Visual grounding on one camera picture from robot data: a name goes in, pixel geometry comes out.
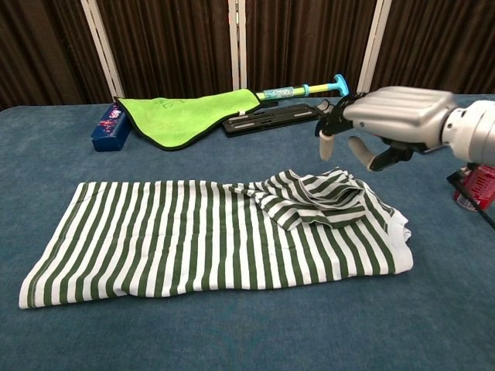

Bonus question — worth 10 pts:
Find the red soda can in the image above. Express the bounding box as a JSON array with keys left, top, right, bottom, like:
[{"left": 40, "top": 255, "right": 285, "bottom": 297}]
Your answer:
[{"left": 452, "top": 162, "right": 495, "bottom": 212}]

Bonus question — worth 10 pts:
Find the black folding stand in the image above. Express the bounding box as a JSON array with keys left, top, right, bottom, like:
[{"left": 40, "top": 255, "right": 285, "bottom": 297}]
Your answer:
[{"left": 221, "top": 99, "right": 337, "bottom": 138}]

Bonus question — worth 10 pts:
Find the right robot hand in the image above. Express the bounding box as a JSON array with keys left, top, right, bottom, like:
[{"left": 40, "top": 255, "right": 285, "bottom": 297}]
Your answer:
[{"left": 313, "top": 87, "right": 459, "bottom": 172}]

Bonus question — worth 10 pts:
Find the blue green toy pump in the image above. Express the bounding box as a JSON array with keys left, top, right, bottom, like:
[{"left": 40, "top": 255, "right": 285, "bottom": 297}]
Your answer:
[{"left": 254, "top": 73, "right": 353, "bottom": 106}]

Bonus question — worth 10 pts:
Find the blue printed carton box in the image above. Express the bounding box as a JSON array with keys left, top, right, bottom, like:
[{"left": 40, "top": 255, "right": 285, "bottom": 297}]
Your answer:
[{"left": 90, "top": 102, "right": 131, "bottom": 152}]

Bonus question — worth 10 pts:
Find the white screen frame post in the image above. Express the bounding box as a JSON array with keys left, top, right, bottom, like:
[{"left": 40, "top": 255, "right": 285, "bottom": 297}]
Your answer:
[
  {"left": 227, "top": 0, "right": 248, "bottom": 90},
  {"left": 355, "top": 0, "right": 392, "bottom": 94},
  {"left": 80, "top": 0, "right": 125, "bottom": 100}
]

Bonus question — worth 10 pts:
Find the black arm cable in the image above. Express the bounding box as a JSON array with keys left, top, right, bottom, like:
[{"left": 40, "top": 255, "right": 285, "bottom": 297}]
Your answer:
[{"left": 446, "top": 164, "right": 495, "bottom": 229}]

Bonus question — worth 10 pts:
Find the green microfiber cloth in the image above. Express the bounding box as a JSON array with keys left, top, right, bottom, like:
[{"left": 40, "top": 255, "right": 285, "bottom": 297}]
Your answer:
[{"left": 115, "top": 88, "right": 261, "bottom": 151}]

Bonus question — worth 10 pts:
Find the green white striped T-shirt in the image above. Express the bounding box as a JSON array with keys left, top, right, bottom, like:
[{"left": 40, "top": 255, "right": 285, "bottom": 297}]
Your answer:
[{"left": 18, "top": 166, "right": 415, "bottom": 310}]

